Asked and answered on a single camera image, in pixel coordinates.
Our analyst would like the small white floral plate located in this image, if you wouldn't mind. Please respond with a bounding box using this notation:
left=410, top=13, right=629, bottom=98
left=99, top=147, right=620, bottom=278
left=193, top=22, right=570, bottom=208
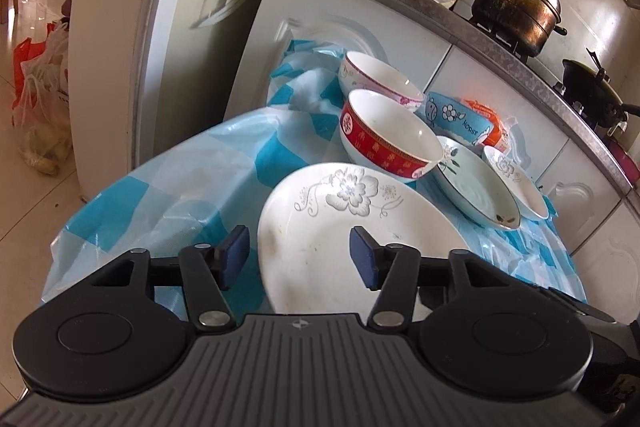
left=481, top=145, right=551, bottom=222

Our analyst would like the blue patterned bowl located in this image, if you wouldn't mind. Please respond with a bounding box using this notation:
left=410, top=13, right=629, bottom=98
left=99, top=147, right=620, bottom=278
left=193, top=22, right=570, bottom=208
left=424, top=91, right=496, bottom=148

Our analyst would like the red plastic bag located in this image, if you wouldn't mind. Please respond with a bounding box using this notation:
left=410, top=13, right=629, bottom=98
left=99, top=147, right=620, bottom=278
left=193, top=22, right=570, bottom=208
left=12, top=38, right=36, bottom=108

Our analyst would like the black wok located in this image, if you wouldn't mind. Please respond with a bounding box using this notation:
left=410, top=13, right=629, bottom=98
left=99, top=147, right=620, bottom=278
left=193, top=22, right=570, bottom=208
left=560, top=47, right=640, bottom=132

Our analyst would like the pink floral bowl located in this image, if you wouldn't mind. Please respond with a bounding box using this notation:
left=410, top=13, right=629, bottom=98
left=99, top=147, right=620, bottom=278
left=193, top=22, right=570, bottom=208
left=338, top=51, right=426, bottom=112

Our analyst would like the white plastic bag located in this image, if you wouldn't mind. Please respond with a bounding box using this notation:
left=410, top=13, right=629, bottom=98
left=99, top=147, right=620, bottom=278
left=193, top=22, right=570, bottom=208
left=12, top=22, right=73, bottom=178

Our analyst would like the gas stove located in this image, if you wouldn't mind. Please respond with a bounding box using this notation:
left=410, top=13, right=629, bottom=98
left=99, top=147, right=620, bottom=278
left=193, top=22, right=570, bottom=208
left=472, top=19, right=631, bottom=142

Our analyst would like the blue checkered tablecloth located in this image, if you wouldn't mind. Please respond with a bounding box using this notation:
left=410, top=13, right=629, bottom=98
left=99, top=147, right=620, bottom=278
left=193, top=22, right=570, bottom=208
left=42, top=38, right=588, bottom=308

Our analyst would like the blue-rimmed plate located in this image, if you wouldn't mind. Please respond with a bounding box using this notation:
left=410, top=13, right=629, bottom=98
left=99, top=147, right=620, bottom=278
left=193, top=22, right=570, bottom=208
left=433, top=136, right=522, bottom=231

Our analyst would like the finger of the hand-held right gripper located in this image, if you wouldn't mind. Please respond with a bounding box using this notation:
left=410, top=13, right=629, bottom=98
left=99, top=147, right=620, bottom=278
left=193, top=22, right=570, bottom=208
left=530, top=284, right=617, bottom=324

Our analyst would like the red patterned bowl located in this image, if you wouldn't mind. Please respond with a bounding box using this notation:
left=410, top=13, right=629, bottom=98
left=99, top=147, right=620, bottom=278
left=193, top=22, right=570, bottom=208
left=338, top=89, right=445, bottom=184

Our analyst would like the white refrigerator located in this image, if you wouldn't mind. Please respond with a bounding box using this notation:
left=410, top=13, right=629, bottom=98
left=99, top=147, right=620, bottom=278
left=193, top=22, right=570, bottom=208
left=67, top=0, right=286, bottom=202

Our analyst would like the metal steamer pot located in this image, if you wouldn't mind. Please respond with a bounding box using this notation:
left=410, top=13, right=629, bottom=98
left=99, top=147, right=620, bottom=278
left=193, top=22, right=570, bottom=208
left=470, top=0, right=568, bottom=58

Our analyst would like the large white floral plate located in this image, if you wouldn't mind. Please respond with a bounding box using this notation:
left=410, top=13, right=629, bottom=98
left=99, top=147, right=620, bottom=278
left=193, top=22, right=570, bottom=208
left=257, top=162, right=473, bottom=315

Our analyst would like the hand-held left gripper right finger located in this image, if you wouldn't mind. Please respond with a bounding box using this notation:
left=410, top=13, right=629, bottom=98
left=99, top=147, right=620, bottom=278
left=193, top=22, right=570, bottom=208
left=349, top=226, right=495, bottom=329

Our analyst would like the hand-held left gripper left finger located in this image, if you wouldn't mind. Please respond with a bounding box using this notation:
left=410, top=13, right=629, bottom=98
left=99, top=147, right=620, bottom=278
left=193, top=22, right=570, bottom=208
left=107, top=226, right=251, bottom=334

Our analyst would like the orange packet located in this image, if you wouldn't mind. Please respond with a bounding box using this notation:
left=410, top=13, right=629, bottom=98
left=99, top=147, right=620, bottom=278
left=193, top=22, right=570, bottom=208
left=462, top=99, right=521, bottom=155

